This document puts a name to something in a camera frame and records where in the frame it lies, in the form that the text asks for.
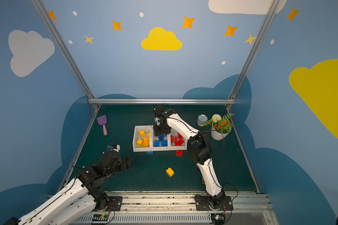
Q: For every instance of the right controller board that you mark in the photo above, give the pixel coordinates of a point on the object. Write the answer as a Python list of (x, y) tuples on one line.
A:
[(217, 219)]

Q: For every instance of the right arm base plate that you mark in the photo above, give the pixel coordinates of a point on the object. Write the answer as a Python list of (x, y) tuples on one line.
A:
[(204, 203)]

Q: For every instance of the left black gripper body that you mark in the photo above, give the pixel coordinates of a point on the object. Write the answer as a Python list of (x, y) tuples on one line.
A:
[(128, 162)]

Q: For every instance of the silver tin can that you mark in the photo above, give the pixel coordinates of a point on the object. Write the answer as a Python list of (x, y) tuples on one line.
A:
[(202, 119)]

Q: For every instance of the right white bin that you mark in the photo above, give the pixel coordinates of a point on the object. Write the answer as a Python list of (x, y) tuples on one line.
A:
[(172, 146)]

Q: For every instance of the red lego floor brick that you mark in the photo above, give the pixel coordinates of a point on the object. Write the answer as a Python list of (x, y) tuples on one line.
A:
[(179, 153)]

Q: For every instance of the yellow lego square brick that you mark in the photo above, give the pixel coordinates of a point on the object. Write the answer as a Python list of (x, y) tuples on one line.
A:
[(140, 142)]

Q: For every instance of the potted flower plant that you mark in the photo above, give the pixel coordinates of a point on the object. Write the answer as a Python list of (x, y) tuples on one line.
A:
[(220, 126)]

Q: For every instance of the yellow orange lego brick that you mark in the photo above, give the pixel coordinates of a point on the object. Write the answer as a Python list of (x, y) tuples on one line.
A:
[(146, 144)]

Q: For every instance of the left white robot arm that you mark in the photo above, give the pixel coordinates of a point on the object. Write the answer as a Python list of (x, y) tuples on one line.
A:
[(81, 195)]

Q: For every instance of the controller board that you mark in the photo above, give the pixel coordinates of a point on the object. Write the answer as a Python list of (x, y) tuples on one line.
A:
[(217, 219), (100, 218)]

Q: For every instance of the red lego bottom brick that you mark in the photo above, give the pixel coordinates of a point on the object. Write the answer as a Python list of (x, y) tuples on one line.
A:
[(179, 142)]

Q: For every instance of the middle white bin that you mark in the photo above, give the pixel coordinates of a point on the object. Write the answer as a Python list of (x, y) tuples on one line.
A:
[(154, 138)]

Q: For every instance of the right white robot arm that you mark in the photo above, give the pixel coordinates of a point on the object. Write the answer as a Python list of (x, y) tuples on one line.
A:
[(198, 147)]

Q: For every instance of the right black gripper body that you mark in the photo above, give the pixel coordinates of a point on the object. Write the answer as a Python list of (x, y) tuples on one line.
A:
[(161, 131)]

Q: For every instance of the purple toy shovel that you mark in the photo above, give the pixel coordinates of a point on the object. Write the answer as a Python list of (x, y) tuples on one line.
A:
[(102, 121)]

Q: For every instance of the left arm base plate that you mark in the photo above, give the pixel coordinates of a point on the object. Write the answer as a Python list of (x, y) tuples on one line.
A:
[(113, 203)]

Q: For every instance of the left controller board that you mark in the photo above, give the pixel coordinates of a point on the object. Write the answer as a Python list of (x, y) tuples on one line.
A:
[(100, 218)]

